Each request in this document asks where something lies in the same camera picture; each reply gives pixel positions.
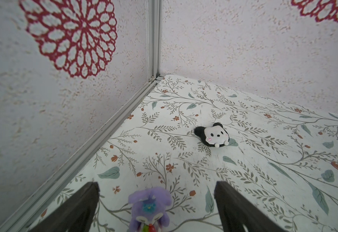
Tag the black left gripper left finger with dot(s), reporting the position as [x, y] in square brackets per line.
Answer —
[74, 215]

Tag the black white panda toy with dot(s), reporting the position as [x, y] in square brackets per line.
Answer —
[215, 136]

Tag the purple plush toy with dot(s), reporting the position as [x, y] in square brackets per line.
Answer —
[148, 212]

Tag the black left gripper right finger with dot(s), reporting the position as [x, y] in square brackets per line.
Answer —
[237, 214]

